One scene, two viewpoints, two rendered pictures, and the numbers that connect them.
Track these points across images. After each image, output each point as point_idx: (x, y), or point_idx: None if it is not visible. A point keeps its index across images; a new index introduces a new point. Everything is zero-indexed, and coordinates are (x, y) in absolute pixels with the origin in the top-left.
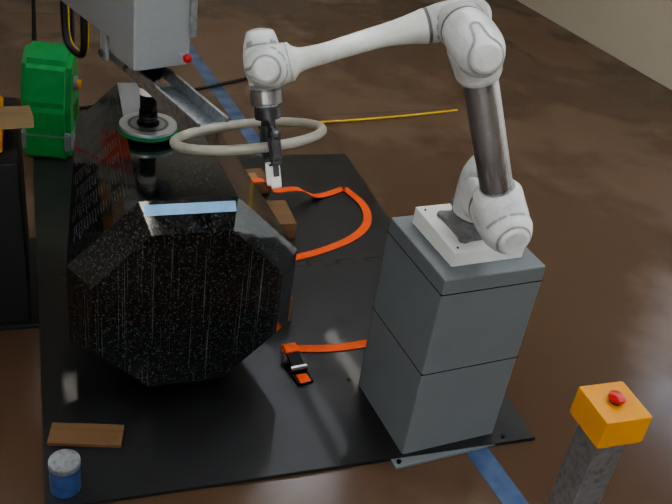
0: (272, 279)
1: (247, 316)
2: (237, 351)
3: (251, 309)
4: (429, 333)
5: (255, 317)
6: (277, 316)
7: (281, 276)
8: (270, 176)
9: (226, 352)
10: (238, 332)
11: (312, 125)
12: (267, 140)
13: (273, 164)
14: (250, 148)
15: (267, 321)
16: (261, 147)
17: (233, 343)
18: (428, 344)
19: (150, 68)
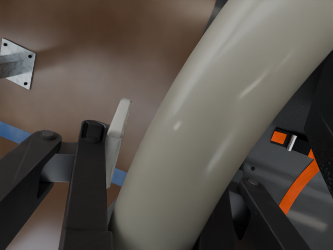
0: (323, 149)
1: (328, 103)
2: (322, 83)
3: (328, 110)
4: (112, 208)
5: (322, 112)
6: (306, 136)
7: (317, 161)
8: (123, 114)
9: (330, 71)
10: (329, 89)
11: None
12: (62, 237)
13: (47, 130)
14: (189, 66)
15: (312, 124)
16: (136, 159)
17: (328, 81)
18: (115, 200)
19: None
